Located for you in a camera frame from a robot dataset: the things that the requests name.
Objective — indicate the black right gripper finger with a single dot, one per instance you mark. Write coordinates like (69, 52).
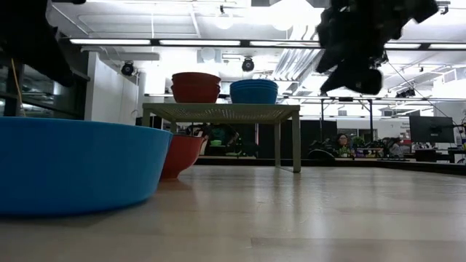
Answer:
(333, 56)
(336, 83)

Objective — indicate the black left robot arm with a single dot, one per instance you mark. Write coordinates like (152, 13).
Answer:
(25, 36)

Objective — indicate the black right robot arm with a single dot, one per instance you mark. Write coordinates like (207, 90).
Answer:
(418, 11)

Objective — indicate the black track spotlight cluster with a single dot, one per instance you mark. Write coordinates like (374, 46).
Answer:
(383, 59)
(406, 92)

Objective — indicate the person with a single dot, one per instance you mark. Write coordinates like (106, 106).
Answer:
(342, 143)
(222, 136)
(395, 147)

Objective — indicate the black office chair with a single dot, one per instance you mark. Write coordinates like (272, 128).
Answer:
(320, 154)

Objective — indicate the black round ceiling speaker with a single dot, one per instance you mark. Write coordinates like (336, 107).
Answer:
(127, 68)
(248, 64)

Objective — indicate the black computer monitor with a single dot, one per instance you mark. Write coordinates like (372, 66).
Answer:
(431, 129)

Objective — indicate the green perforated metal shelf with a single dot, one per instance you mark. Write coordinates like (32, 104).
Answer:
(222, 113)

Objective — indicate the black background rig frame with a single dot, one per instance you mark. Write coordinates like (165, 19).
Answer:
(346, 98)

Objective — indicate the black aluminium table frame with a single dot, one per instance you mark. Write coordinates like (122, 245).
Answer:
(364, 163)

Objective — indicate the long ceiling light rail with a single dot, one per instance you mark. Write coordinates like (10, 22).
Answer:
(200, 42)

